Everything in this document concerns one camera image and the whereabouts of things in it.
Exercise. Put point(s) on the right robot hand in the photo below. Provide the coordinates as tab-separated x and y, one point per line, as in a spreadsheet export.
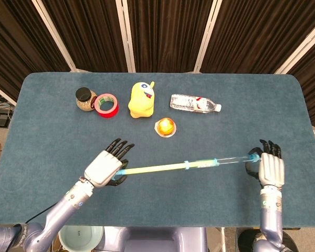
271	170

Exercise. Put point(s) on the glass jar with black lid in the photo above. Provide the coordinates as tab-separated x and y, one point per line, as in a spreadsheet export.
85	103

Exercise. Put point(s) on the white crumpled plastic bag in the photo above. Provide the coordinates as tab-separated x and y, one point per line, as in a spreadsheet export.
257	236

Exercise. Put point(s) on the clear plastic water bottle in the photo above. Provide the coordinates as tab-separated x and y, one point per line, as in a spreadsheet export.
183	102

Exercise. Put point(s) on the orange jelly cup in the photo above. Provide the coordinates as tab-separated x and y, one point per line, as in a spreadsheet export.
166	126

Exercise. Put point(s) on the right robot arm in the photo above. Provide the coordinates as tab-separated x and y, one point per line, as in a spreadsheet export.
270	220

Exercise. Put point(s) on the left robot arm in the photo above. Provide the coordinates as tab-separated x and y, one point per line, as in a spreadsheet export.
65	207

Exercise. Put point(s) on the pale green plastic basin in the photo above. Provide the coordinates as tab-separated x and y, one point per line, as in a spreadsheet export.
81	236

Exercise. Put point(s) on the yellow-blue telescopic stick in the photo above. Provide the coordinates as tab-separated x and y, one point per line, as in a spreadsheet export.
160	167

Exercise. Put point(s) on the black round waste bin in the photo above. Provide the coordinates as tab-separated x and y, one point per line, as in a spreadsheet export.
245	240

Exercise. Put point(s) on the red tape roll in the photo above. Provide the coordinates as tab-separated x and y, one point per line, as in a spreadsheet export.
107	113

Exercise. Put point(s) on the yellow plush monster toy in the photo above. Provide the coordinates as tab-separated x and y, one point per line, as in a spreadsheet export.
140	105

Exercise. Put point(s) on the blue table cloth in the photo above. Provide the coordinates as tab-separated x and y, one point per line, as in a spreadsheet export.
55	147

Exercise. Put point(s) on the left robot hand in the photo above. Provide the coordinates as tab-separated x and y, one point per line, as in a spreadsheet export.
102	168

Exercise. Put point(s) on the grey robot torso base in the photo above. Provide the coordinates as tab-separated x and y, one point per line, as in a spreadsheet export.
160	239

